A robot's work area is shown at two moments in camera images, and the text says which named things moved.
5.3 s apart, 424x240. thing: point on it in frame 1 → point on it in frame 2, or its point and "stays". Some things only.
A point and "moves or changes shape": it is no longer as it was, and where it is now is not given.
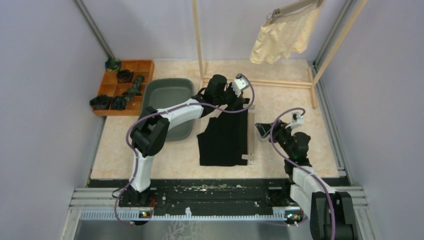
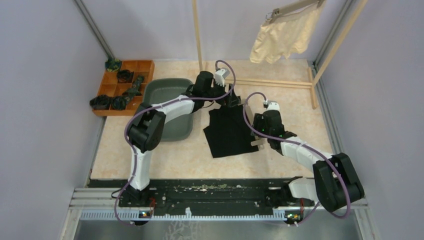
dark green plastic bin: x=161 y=94 stays
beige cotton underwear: x=290 y=34 stays
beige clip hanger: x=277 y=12 stays
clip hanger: x=250 y=156 moves or changes shape
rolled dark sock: x=119 y=102 stays
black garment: x=224 y=141 moves or changes shape
